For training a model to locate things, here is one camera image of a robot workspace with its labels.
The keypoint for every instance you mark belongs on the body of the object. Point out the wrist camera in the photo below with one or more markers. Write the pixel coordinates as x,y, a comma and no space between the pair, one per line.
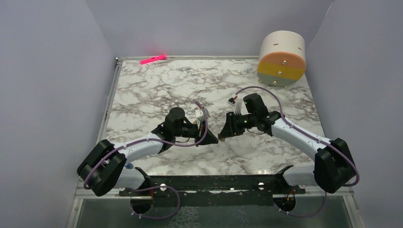
236,104
201,115

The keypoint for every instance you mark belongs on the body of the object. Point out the blue capacitor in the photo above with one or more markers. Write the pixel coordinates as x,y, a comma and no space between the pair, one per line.
129,166

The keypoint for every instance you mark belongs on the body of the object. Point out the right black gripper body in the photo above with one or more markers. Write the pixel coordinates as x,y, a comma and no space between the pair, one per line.
240,122

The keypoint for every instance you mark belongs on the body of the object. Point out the pink marker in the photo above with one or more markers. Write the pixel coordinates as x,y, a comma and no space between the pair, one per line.
153,59

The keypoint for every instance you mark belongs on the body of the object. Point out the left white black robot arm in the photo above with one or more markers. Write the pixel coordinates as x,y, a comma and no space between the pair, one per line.
135,151

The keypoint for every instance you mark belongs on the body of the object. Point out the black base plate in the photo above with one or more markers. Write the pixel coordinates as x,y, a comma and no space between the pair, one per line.
204,190

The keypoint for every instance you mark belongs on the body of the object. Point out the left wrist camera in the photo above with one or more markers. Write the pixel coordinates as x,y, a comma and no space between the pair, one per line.
201,115

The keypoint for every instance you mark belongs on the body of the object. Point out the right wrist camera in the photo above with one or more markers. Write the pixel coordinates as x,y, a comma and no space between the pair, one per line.
236,104

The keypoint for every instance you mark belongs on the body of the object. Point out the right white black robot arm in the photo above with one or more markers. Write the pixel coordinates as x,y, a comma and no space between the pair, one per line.
302,138

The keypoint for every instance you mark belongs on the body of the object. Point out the cream cylinder with coloured face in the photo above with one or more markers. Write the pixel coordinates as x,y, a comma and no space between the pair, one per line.
282,58

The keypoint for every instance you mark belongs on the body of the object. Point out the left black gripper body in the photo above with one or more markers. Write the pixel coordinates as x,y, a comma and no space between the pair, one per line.
202,127

